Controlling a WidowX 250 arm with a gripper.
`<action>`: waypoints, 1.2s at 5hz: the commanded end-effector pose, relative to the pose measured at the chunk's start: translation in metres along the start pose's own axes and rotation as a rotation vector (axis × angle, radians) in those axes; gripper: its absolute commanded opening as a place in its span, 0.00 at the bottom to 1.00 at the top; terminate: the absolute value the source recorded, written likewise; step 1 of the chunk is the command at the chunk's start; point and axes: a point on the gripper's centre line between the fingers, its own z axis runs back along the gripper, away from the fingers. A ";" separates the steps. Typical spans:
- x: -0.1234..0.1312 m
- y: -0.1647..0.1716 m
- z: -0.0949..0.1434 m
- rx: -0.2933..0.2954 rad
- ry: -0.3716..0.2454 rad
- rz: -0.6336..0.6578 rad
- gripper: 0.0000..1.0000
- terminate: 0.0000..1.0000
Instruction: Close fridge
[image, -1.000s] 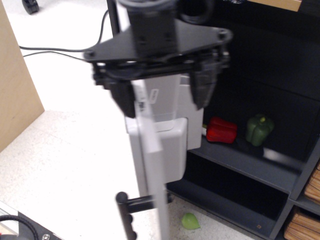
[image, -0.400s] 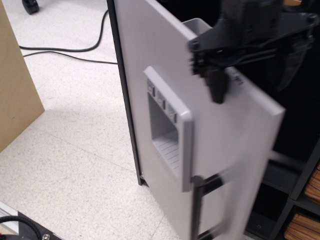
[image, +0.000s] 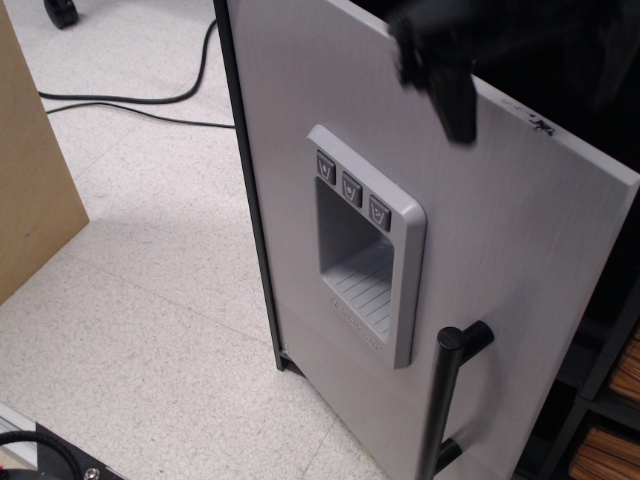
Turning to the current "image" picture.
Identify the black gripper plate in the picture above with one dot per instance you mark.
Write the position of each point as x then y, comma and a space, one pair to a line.
511, 44

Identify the grey toy fridge door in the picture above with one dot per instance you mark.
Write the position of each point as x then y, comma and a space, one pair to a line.
400, 250

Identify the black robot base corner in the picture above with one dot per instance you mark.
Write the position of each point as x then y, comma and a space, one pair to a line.
35, 452

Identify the upper woven wicker basket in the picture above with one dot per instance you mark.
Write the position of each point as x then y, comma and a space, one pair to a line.
624, 380

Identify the woven wicker basket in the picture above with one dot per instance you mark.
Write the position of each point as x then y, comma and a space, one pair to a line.
624, 380
605, 455

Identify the lower woven wicker basket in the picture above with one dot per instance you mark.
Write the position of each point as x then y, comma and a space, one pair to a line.
605, 455

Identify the black caster wheel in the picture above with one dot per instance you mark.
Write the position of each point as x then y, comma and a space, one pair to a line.
62, 13

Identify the tan wooden board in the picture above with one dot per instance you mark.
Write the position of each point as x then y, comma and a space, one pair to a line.
41, 210

